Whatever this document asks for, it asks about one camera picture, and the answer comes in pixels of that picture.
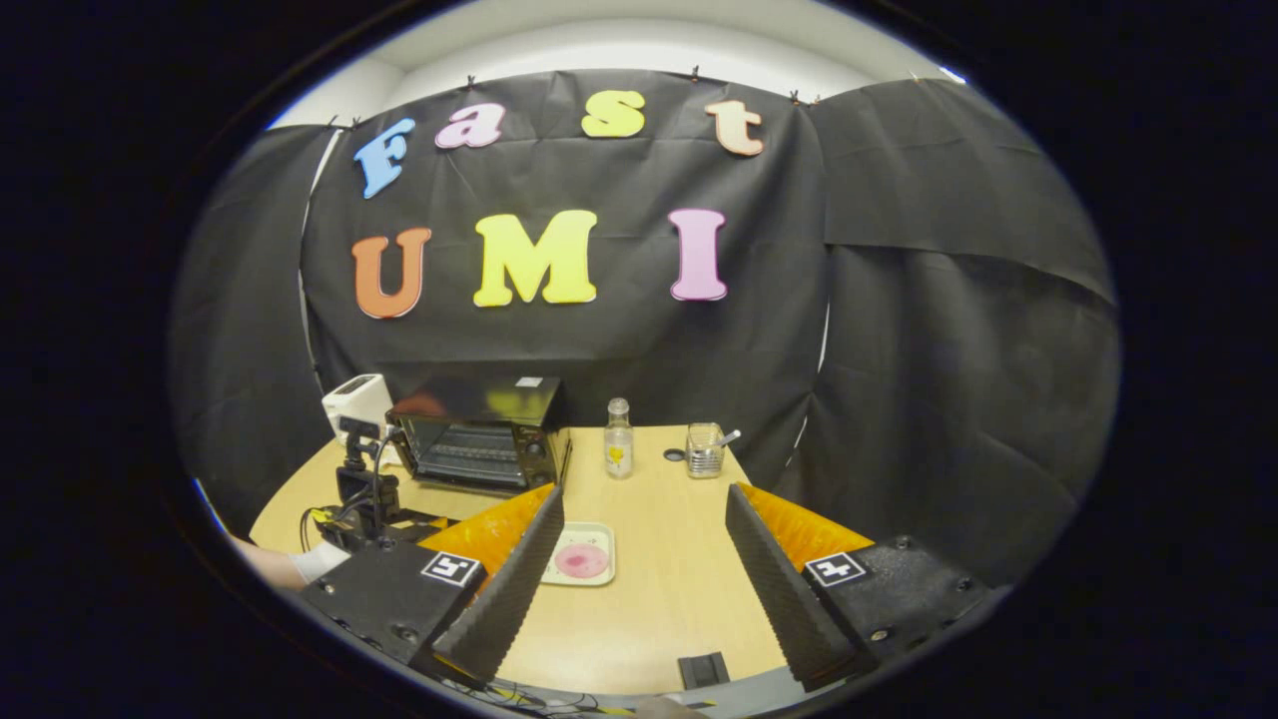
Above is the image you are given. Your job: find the black table cable box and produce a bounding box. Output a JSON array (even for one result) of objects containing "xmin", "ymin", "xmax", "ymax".
[{"xmin": 677, "ymin": 651, "xmax": 732, "ymax": 690}]

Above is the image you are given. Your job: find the pink meat patty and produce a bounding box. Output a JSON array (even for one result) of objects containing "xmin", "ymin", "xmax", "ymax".
[{"xmin": 555, "ymin": 543, "xmax": 611, "ymax": 579}]

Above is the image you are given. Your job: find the white toaster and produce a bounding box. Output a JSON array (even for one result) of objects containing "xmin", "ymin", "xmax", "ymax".
[{"xmin": 321, "ymin": 373, "xmax": 395, "ymax": 445}]

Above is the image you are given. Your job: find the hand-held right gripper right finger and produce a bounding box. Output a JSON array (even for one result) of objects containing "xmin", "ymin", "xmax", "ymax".
[{"xmin": 725, "ymin": 482, "xmax": 999, "ymax": 692}]

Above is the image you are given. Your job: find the cream square tray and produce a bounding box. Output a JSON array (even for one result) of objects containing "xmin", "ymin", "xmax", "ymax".
[{"xmin": 539, "ymin": 521, "xmax": 617, "ymax": 588}]

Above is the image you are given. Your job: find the black cable bundle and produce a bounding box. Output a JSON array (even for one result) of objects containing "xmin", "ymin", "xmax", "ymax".
[{"xmin": 454, "ymin": 674, "xmax": 640, "ymax": 718}]

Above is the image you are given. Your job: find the wire mesh utensil holder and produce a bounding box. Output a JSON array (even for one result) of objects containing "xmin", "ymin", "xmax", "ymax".
[{"xmin": 685, "ymin": 422, "xmax": 726, "ymax": 480}]

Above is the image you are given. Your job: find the black backdrop cloth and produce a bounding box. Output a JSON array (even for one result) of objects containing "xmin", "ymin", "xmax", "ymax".
[{"xmin": 170, "ymin": 68, "xmax": 1121, "ymax": 590}]

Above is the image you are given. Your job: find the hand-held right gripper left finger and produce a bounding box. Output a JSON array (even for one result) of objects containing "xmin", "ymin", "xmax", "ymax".
[{"xmin": 300, "ymin": 483, "xmax": 566, "ymax": 690}]

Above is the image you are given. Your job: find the black electric oven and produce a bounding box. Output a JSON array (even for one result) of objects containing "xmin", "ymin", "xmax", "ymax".
[{"xmin": 384, "ymin": 375, "xmax": 573, "ymax": 500}]

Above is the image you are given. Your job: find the clear glass bottle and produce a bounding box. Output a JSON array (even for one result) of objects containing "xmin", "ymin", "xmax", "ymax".
[{"xmin": 603, "ymin": 397, "xmax": 636, "ymax": 480}]

